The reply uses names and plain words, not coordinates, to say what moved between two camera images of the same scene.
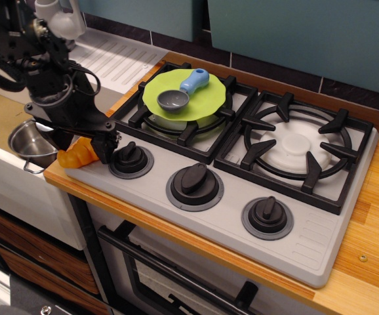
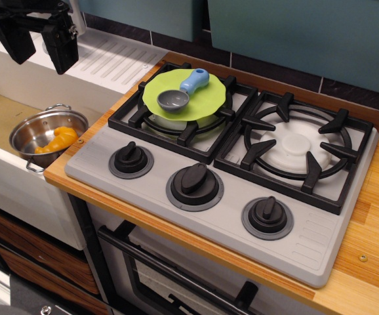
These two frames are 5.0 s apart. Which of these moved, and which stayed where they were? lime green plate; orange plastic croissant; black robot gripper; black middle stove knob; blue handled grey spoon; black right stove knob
Moved: black robot gripper; orange plastic croissant
Stayed: lime green plate; blue handled grey spoon; black middle stove knob; black right stove knob
